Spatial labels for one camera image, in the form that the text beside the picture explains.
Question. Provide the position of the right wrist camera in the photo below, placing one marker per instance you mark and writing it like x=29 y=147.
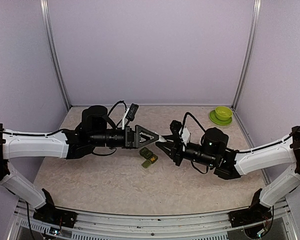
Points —
x=180 y=133

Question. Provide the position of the white pill bottle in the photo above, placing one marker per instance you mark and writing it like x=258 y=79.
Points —
x=161 y=139

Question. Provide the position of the front aluminium rail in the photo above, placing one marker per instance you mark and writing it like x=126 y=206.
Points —
x=105 y=226

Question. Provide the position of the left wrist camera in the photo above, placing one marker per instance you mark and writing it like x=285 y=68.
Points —
x=129 y=115

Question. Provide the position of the left aluminium frame post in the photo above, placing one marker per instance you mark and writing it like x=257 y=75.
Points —
x=53 y=53

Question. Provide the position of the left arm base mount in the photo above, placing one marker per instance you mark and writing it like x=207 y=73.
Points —
x=55 y=216

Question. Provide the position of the green saucer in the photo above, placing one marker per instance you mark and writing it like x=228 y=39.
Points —
x=213 y=118

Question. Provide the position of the green weekly pill organizer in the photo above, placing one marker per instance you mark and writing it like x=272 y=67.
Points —
x=149 y=156

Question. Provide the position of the green bowl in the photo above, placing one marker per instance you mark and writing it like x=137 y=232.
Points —
x=223 y=113

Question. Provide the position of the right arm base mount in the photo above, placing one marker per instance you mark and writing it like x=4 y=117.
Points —
x=247 y=216

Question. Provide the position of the right aluminium frame post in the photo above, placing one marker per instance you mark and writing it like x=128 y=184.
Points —
x=248 y=53

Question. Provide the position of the aluminium frame post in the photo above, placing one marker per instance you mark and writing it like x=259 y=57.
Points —
x=248 y=53
x=53 y=53

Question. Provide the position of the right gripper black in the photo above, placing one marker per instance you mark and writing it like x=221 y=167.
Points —
x=175 y=148

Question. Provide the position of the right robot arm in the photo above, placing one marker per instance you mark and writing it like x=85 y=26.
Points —
x=228 y=164

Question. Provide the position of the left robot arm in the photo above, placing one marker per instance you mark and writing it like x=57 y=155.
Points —
x=96 y=129

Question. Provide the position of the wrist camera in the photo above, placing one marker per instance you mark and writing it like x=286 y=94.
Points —
x=129 y=115
x=180 y=133

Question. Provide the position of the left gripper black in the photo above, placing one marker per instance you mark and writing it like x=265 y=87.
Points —
x=132 y=138

